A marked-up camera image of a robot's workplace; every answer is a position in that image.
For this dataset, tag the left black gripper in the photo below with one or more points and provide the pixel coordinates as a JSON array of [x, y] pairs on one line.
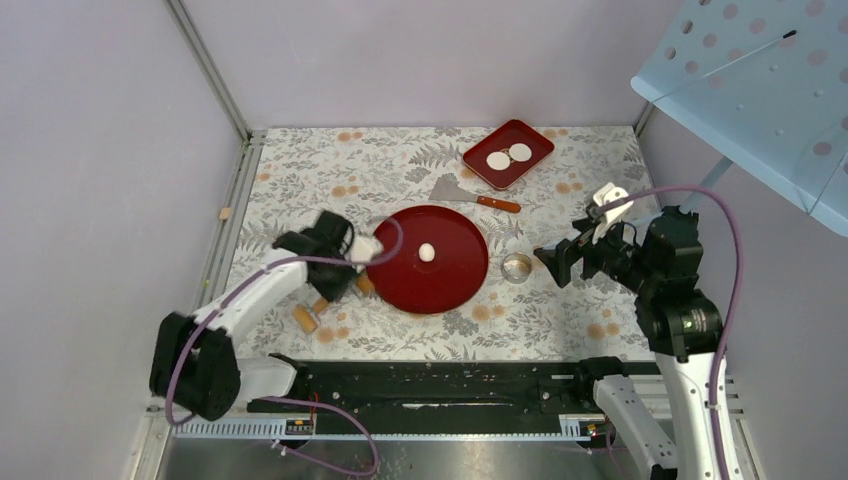
[[334, 291]]

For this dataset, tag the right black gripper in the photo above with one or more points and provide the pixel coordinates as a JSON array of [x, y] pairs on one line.
[[559, 258]]

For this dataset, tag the wooden double-ended roller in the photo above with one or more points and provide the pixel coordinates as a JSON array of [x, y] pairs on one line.
[[324, 301]]

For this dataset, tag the white dough ball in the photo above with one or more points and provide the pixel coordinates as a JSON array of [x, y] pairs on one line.
[[426, 252]]

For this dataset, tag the round red tray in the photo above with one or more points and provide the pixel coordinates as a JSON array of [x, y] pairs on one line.
[[455, 275]]

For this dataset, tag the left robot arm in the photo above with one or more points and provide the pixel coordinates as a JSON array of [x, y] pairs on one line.
[[195, 363]]

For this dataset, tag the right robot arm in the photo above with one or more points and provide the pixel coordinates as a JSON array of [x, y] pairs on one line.
[[683, 328]]

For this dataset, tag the right round dumpling wrapper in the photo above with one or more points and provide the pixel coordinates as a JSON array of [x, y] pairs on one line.
[[519, 153]]

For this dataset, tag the round dumpling wrapper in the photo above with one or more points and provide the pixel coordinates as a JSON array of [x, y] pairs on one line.
[[519, 153], [498, 161]]

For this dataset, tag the left round dumpling wrapper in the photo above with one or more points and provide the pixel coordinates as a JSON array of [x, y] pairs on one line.
[[498, 161]]

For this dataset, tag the floral patterned table mat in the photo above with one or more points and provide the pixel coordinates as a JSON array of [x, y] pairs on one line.
[[494, 302]]

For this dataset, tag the red rectangular tray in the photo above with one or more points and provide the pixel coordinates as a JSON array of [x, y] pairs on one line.
[[511, 132]]

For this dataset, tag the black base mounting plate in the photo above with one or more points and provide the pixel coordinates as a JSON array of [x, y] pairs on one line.
[[449, 398]]

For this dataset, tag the light blue tripod stand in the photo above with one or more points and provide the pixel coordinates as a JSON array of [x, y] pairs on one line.
[[707, 183]]

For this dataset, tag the light blue perforated panel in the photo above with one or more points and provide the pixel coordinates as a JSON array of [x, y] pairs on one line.
[[764, 83]]

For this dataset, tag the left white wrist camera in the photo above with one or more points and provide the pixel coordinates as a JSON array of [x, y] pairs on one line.
[[364, 249]]

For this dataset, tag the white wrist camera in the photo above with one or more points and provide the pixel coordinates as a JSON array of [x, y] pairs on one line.
[[364, 249], [609, 204]]

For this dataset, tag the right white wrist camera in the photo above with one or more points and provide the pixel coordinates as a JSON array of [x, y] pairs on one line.
[[609, 204]]

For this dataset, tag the scraper with orange handle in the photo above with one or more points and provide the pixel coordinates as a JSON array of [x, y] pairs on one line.
[[446, 188]]

